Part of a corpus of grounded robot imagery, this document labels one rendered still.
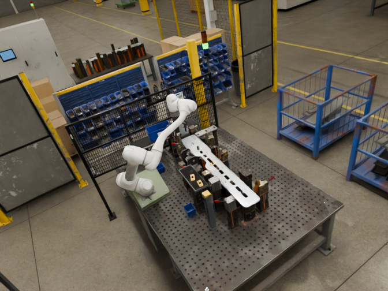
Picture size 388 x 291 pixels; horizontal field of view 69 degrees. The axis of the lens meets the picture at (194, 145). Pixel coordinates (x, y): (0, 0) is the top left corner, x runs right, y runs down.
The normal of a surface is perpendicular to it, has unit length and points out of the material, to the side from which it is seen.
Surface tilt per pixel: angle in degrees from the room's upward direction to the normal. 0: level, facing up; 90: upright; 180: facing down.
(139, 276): 0
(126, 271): 0
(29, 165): 90
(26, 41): 90
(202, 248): 0
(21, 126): 91
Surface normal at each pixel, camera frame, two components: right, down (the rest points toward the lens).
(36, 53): 0.52, 0.42
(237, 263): -0.17, -0.80
